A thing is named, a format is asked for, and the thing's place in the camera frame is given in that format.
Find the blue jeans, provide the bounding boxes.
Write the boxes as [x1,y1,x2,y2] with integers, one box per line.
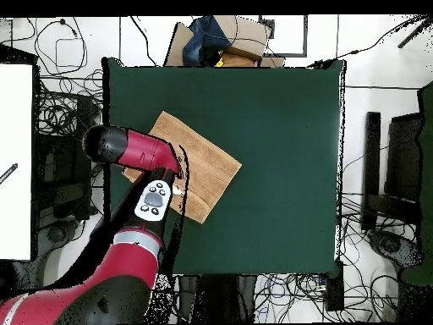
[183,15,232,67]

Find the black striped tool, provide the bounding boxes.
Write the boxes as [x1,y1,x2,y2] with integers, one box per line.
[0,162,19,185]

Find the grey square floor frame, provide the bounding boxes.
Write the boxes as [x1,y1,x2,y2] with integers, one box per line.
[258,14,309,58]

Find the black power strip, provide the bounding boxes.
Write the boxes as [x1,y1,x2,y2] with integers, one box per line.
[325,260,345,311]

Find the dark green covered furniture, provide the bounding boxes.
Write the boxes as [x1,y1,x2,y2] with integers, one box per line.
[400,80,433,285]

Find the white board panel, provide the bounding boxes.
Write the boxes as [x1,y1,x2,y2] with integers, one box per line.
[0,63,34,262]

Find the black equipment rack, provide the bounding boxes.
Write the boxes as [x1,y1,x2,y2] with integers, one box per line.
[36,96,94,221]

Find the black looped cable with plug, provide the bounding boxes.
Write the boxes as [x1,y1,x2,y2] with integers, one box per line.
[33,18,90,76]

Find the tan terry towel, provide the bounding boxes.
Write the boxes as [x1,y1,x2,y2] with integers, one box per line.
[122,110,244,225]

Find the dark green table cloth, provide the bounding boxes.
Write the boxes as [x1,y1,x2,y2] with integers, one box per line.
[101,57,346,276]

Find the black upright bar stand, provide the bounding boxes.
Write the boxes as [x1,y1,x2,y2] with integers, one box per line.
[360,111,381,232]

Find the black chair base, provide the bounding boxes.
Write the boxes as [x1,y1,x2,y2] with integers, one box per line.
[367,229,425,272]

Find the black rod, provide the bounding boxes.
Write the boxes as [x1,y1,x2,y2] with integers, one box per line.
[397,19,430,49]

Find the black box unit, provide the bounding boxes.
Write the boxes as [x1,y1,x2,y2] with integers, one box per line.
[385,113,424,204]

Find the grey chair base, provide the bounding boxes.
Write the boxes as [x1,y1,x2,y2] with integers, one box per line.
[36,219,82,262]

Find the brown cardboard box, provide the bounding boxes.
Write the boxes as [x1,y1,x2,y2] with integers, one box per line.
[163,14,285,68]

